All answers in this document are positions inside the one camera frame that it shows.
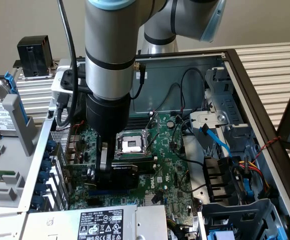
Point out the silver optical drive cage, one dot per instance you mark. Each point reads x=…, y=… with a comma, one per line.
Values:
x=225, y=105

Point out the round coin cell battery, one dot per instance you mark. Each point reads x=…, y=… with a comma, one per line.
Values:
x=170, y=123

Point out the blue disk carrier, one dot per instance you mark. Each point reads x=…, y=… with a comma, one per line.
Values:
x=10, y=82

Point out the green graphics card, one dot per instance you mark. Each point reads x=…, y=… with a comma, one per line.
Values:
x=124, y=178

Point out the black chassis switch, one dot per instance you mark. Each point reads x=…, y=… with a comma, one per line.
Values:
x=50, y=114

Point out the blue expansion slot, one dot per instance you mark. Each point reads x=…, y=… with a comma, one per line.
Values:
x=109, y=193

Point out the open metal PC case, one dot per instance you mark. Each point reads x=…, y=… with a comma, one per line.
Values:
x=159, y=82

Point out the dark RAM stick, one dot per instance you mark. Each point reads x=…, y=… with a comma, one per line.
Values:
x=147, y=167

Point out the black angled plug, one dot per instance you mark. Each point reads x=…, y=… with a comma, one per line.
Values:
x=156, y=198

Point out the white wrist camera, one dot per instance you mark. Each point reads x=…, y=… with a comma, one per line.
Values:
x=55, y=86

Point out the metal socket cover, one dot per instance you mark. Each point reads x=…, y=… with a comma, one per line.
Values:
x=147, y=130

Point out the CPU socket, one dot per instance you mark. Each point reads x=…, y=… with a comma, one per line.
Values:
x=132, y=145

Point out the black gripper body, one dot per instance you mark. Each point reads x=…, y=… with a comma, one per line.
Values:
x=108, y=115

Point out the grey metal disk bay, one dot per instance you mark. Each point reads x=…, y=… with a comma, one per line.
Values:
x=235, y=215

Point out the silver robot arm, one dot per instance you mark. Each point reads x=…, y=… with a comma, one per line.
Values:
x=107, y=37

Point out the green motherboard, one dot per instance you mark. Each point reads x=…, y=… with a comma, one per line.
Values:
x=167, y=155

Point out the blue plastic clip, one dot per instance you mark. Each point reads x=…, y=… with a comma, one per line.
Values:
x=248, y=190

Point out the black fan shroud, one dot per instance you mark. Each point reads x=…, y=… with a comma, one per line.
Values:
x=215, y=175

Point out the black CPU cooler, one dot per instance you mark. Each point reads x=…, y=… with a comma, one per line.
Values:
x=34, y=55

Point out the white case label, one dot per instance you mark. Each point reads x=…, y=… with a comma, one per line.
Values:
x=146, y=76

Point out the grey parts rack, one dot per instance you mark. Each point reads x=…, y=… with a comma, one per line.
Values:
x=14, y=140

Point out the short black expansion slot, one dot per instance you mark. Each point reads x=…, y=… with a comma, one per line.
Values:
x=93, y=202

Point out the silver power supply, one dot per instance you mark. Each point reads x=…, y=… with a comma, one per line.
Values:
x=59, y=225

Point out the silver bay bracket plate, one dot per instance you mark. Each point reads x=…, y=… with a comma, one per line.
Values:
x=210, y=117

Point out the black RAM slot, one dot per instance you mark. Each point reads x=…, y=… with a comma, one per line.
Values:
x=137, y=127
x=138, y=118
x=144, y=160
x=137, y=124
x=138, y=121

